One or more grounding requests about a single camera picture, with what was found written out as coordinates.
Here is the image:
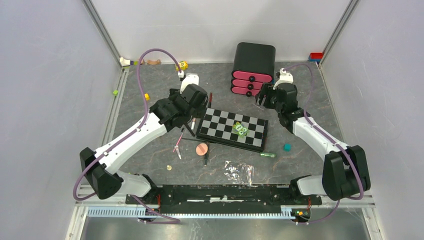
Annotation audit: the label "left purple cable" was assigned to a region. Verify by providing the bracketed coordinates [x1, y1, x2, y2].
[72, 48, 184, 202]

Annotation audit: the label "black drawer cabinet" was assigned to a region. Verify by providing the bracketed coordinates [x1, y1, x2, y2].
[230, 42, 276, 89]

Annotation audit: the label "purple cable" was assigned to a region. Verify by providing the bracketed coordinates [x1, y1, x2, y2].
[281, 62, 365, 201]
[72, 48, 184, 202]

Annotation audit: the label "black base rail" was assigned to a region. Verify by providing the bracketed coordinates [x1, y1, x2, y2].
[141, 184, 322, 214]

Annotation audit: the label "clear plastic wrapper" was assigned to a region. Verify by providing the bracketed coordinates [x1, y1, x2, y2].
[224, 160, 255, 186]

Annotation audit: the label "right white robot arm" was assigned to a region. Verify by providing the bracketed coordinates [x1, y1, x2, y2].
[255, 68, 371, 204]

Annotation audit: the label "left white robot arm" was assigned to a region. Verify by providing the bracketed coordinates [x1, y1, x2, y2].
[79, 73, 208, 204]

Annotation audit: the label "wooden arch block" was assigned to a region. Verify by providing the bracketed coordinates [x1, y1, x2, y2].
[146, 59, 162, 65]

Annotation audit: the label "white toy block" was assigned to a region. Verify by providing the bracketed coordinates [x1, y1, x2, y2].
[119, 57, 132, 67]

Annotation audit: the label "dark red pencil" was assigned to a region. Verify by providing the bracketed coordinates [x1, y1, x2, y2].
[207, 92, 213, 108]

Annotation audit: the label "yellow toy block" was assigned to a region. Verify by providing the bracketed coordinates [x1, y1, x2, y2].
[176, 60, 189, 72]

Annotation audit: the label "beige white makeup pen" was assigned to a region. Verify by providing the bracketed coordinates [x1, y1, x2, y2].
[190, 117, 197, 130]

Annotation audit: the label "black white chessboard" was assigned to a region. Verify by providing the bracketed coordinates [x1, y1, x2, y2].
[196, 108, 269, 153]

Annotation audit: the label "red blue blocks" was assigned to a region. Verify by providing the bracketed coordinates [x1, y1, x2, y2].
[308, 52, 324, 62]

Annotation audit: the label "green owl toy block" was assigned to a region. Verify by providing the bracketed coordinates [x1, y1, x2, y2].
[232, 121, 249, 138]

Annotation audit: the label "round pink powder puff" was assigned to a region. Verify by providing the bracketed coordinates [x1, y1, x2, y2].
[195, 142, 209, 156]

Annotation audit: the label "black makeup brush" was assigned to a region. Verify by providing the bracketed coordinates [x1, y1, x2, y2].
[184, 123, 196, 137]

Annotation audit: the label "black eyeliner pencil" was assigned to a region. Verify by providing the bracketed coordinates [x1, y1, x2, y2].
[203, 142, 210, 166]

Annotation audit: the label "teal cube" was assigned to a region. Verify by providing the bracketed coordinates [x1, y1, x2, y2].
[283, 143, 292, 152]

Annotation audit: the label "pink lip gloss wand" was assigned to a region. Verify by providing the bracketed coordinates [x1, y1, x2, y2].
[172, 127, 185, 160]

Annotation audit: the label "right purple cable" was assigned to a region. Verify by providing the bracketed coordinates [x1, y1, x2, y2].
[281, 62, 365, 201]

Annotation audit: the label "green tube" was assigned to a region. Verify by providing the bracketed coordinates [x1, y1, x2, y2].
[260, 152, 276, 158]

